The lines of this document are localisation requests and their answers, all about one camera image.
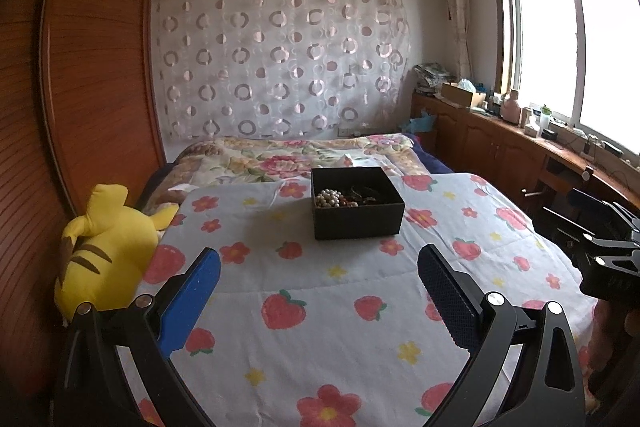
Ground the circle pattern sheer curtain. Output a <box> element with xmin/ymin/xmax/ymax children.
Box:
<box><xmin>152</xmin><ymin>0</ymin><xmax>410</xmax><ymax>141</ymax></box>

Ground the yellow striped plush toy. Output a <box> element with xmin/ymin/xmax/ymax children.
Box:
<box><xmin>54</xmin><ymin>184</ymin><xmax>179</xmax><ymax>321</ymax></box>

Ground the floral quilt blanket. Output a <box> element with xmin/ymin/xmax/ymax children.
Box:
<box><xmin>139</xmin><ymin>133</ymin><xmax>428</xmax><ymax>215</ymax></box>

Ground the strawberry flower print bedsheet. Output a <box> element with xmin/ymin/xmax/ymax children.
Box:
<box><xmin>139</xmin><ymin>173</ymin><xmax>594</xmax><ymax>426</ymax></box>

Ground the black jewelry box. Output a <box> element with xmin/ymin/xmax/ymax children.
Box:
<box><xmin>311</xmin><ymin>167</ymin><xmax>406</xmax><ymax>241</ymax></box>

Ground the white pearl necklace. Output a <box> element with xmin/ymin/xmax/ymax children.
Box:
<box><xmin>313</xmin><ymin>188</ymin><xmax>359</xmax><ymax>210</ymax></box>

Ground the pink bottle on cabinet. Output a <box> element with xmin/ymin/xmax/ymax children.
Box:
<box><xmin>500</xmin><ymin>89</ymin><xmax>521</xmax><ymax>126</ymax></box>

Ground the window with wooden frame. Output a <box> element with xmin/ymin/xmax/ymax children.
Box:
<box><xmin>500</xmin><ymin>0</ymin><xmax>639</xmax><ymax>158</ymax></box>

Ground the wooden wardrobe door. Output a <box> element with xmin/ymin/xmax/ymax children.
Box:
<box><xmin>1</xmin><ymin>0</ymin><xmax>165</xmax><ymax>398</ymax></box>

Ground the cardboard tissue box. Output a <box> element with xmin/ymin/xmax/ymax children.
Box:
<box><xmin>440</xmin><ymin>82</ymin><xmax>486</xmax><ymax>108</ymax></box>

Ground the long wooden side cabinet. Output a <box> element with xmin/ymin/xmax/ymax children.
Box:
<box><xmin>411</xmin><ymin>93</ymin><xmax>639</xmax><ymax>215</ymax></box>

